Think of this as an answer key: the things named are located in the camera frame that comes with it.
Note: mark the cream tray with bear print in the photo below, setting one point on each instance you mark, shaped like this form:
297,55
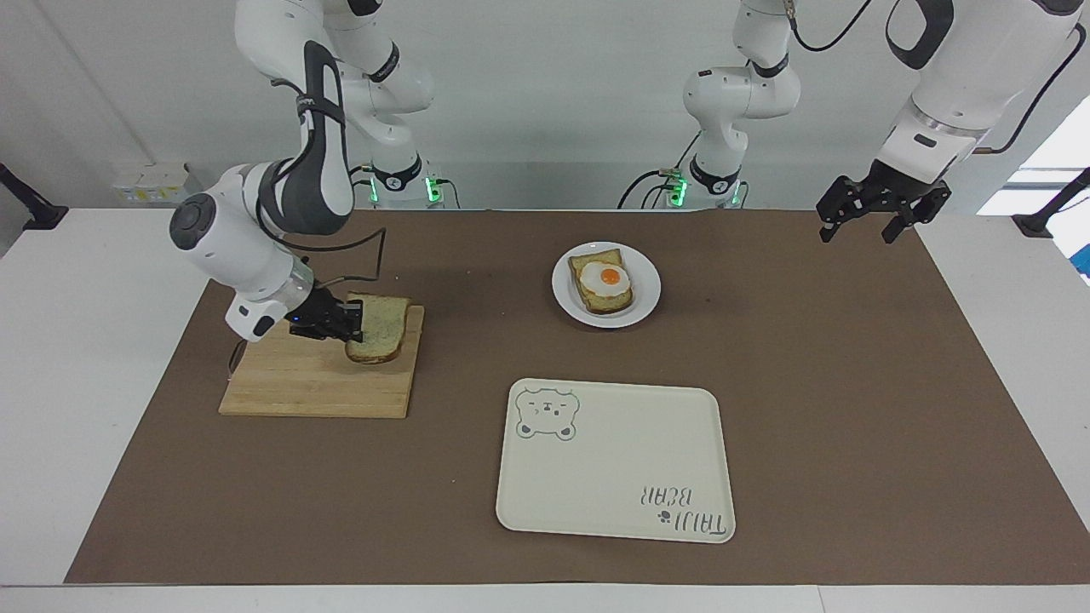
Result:
613,464

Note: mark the white wall socket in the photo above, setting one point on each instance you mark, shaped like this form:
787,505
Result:
152,183

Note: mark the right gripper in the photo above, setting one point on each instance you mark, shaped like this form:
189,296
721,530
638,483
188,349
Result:
317,317

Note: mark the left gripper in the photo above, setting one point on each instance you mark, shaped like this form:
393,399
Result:
901,189

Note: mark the toasted bread slice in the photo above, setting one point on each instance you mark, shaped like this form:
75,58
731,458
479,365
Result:
617,302

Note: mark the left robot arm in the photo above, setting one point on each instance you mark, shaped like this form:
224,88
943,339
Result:
954,77

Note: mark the black stand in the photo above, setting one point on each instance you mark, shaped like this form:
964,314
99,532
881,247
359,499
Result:
1043,217
34,213

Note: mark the wooden cutting board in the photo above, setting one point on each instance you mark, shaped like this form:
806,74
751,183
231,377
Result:
306,383

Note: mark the white round plate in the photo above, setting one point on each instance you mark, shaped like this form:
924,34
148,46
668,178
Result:
647,289

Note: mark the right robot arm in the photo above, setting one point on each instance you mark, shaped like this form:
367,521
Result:
319,162

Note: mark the brown bread slice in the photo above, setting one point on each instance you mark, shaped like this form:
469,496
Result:
385,330

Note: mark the fried egg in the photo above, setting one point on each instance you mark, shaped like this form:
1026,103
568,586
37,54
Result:
606,277

